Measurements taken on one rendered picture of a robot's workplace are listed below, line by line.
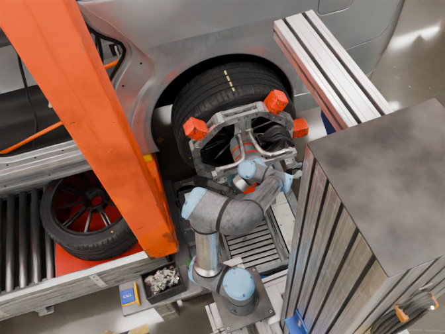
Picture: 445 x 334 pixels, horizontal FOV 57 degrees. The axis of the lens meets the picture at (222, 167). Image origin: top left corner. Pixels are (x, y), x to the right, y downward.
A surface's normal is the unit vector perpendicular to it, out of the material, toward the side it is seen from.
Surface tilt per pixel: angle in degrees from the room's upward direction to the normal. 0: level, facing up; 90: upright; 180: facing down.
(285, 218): 0
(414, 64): 0
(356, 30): 90
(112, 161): 90
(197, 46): 90
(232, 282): 7
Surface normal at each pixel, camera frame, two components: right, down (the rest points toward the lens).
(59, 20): 0.27, 0.79
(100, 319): -0.08, -0.54
